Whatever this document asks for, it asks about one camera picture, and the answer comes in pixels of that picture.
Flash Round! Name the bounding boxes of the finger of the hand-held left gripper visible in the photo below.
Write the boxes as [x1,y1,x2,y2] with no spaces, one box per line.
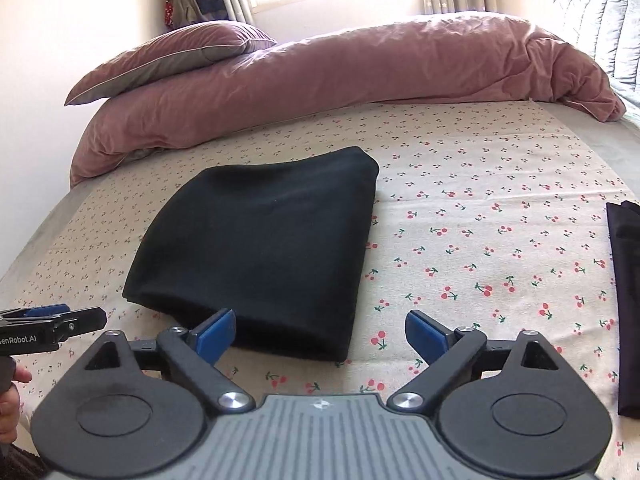
[0,303,71,320]
[50,307,108,345]

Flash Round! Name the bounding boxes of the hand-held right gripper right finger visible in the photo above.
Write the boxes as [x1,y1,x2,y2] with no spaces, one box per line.
[387,309,577,416]

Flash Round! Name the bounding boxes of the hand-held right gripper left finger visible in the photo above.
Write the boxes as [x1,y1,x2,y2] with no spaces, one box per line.
[80,307,256,415]

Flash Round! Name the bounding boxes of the black pants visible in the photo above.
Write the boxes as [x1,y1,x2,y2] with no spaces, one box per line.
[122,146,381,364]

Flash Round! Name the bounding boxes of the person's left hand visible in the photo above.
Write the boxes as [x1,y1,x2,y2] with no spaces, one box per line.
[0,364,34,445]

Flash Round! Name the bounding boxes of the cherry print bed sheet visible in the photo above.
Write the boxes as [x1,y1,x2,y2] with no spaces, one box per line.
[0,100,640,480]

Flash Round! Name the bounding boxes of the dark cloth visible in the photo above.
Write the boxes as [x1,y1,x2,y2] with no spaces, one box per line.
[605,200,640,419]

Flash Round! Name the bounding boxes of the pink pillow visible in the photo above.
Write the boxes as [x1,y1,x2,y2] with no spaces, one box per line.
[64,21,279,107]

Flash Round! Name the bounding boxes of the pink duvet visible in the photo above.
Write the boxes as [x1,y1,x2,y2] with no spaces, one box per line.
[69,10,627,189]

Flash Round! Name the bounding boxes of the grey quilted blanket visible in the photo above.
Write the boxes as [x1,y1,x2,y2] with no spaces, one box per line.
[547,0,640,126]

